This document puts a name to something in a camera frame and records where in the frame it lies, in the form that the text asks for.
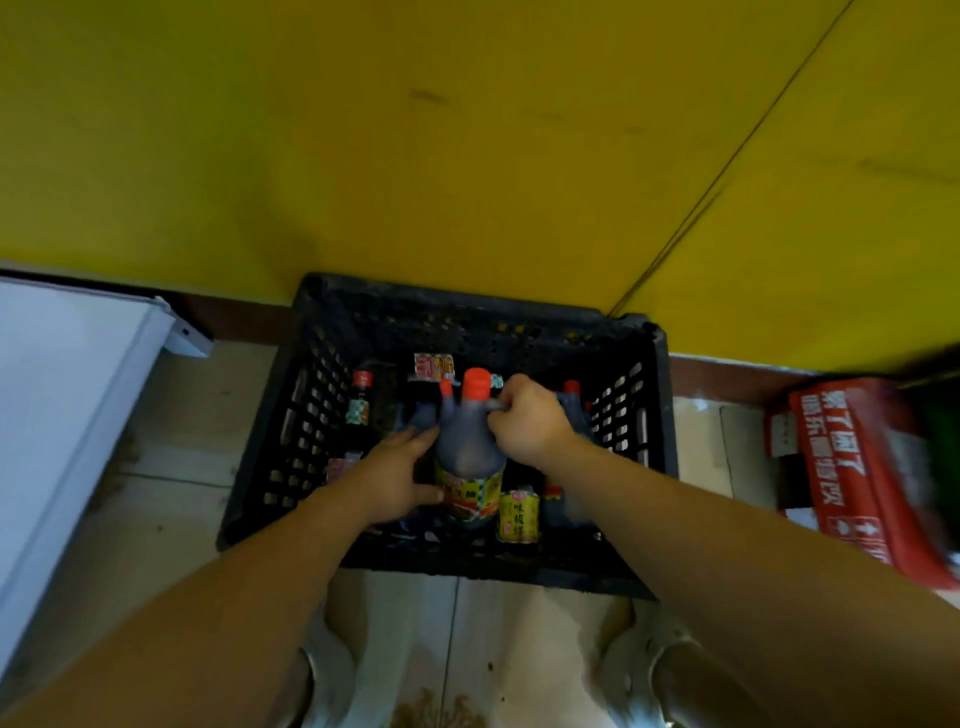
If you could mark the person's left hand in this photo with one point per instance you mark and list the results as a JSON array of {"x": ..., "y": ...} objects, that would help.
[{"x": 382, "y": 480}]

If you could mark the person's right hand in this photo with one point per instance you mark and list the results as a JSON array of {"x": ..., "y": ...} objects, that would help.
[{"x": 532, "y": 424}]

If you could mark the person's right fingers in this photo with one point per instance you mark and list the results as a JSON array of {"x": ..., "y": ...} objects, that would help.
[{"x": 508, "y": 396}]

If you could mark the person's left thumb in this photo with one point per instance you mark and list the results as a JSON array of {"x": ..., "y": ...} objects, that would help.
[{"x": 426, "y": 496}]

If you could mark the large dark red-capped sauce bottle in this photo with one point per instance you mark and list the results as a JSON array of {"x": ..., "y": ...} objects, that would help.
[{"x": 469, "y": 450}]

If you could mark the person's left forearm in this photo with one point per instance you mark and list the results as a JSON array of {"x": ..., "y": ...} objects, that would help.
[{"x": 210, "y": 607}]

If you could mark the person's right forearm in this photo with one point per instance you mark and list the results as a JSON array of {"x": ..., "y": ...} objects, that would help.
[{"x": 735, "y": 585}]

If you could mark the black plastic crate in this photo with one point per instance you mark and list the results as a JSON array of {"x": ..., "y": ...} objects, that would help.
[{"x": 480, "y": 322}]

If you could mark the red and white packet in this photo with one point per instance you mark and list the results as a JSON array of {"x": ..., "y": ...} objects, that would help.
[{"x": 433, "y": 367}]

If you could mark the pink-label packet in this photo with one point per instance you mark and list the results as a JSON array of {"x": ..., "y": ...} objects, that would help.
[{"x": 339, "y": 469}]

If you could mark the small yellow-label bottle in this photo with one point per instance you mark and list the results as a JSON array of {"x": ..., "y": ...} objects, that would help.
[{"x": 518, "y": 517}]

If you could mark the small dark red-capped bottle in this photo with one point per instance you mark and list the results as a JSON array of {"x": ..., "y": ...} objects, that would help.
[{"x": 360, "y": 411}]

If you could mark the person's white right shoe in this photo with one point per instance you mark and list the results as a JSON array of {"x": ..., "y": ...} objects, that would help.
[{"x": 636, "y": 675}]

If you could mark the red cardboard box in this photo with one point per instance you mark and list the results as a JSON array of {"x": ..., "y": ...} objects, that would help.
[{"x": 847, "y": 465}]

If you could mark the white chest appliance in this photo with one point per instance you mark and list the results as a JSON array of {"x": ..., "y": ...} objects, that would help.
[{"x": 67, "y": 390}]

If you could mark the dark green object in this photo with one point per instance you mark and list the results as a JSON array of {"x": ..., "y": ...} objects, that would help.
[{"x": 941, "y": 442}]

